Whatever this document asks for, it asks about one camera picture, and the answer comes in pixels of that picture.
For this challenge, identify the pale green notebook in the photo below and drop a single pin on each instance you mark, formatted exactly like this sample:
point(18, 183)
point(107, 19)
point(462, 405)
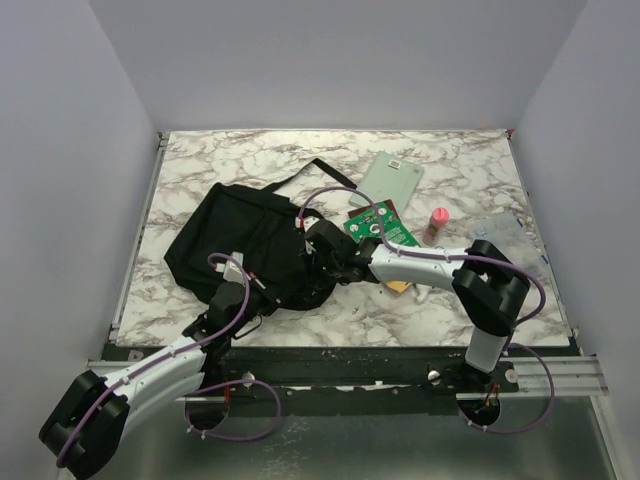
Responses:
point(389, 177)

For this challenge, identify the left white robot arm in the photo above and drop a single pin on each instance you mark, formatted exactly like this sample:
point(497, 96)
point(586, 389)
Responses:
point(97, 411)

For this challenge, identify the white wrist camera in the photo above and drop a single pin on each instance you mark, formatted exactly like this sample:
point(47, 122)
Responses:
point(304, 221)
point(232, 268)

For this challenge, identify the yellow cover book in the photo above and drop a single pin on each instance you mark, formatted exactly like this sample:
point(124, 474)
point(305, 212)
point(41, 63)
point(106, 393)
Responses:
point(398, 288)

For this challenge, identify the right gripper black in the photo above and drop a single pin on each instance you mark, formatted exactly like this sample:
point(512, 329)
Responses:
point(311, 254)

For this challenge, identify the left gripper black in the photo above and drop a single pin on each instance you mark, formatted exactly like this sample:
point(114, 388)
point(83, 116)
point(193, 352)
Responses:
point(270, 305)

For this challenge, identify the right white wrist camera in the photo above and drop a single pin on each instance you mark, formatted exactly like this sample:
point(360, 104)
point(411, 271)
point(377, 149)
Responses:
point(304, 221)

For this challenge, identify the aluminium table edge rail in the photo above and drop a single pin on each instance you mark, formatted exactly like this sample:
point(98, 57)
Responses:
point(163, 140)

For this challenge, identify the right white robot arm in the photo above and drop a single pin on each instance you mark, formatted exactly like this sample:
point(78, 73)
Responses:
point(490, 288)

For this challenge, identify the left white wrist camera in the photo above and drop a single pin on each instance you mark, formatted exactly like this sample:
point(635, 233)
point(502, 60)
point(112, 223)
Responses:
point(232, 268)

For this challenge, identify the clear plastic pencil case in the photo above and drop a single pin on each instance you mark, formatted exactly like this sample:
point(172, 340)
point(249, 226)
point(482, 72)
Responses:
point(507, 233)

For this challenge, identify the pink cap glue bottle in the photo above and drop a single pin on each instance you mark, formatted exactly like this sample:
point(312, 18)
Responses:
point(437, 222)

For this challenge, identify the black student backpack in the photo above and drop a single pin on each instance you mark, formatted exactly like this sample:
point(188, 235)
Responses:
point(259, 223)

